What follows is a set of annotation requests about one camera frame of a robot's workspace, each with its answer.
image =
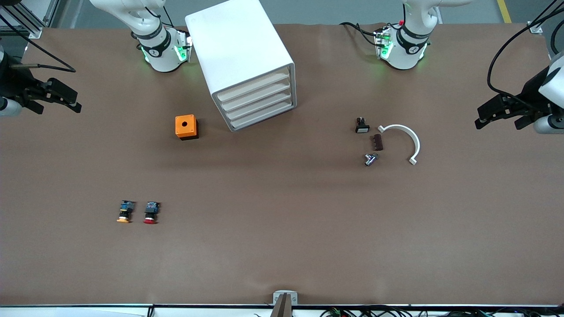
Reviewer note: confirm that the aluminium frame profile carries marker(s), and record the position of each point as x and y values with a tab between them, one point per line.
34	31
536	28

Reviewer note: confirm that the dark brown terminal block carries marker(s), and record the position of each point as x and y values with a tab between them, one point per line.
377	142

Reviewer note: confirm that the black switch with white face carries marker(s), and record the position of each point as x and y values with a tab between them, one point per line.
362	127

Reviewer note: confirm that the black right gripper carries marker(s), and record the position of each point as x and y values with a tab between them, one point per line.
14	84

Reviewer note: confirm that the silver key switch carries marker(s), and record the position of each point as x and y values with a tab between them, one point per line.
370	160

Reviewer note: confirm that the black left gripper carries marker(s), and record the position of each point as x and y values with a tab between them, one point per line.
530	93

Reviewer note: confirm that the yellow push button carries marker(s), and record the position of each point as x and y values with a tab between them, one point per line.
126	209

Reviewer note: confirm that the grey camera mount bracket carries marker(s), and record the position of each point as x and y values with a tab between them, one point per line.
285	299

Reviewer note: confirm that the red push button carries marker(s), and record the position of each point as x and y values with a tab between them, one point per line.
151	210

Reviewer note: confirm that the orange button enclosure box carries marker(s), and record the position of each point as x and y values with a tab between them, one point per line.
185	125

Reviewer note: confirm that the brown table cover sheet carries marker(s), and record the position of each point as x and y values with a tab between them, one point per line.
282	220

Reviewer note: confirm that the white curved plastic bracket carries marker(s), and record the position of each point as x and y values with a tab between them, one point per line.
398	127

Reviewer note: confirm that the white table edge strip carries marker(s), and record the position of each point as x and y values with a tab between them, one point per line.
88	311

